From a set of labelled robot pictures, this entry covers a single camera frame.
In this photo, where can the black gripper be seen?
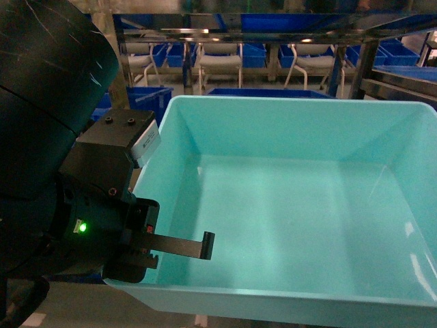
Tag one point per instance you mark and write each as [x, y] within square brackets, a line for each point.
[102, 235]

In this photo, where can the turquoise plastic bin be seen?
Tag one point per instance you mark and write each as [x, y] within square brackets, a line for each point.
[323, 211]

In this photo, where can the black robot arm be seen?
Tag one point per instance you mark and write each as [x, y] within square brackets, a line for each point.
[56, 66]

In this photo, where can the blue floor bin left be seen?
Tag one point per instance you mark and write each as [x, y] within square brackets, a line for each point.
[153, 99]

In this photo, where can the blue floor bin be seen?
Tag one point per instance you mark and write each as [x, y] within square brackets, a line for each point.
[266, 93]
[153, 99]

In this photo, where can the blue floor bin centre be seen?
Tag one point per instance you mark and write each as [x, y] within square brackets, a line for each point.
[266, 93]

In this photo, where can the white grey chair centre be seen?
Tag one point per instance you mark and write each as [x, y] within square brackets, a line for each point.
[219, 56]

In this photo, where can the white grey chair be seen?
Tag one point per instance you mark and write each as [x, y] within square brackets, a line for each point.
[317, 57]
[219, 56]

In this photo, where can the white grey chair right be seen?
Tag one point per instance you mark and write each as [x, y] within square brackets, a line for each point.
[317, 57]

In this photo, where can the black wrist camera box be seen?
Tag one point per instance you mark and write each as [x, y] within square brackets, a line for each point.
[106, 155]

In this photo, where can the steel shelf frame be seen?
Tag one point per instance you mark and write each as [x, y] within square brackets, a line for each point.
[339, 30]

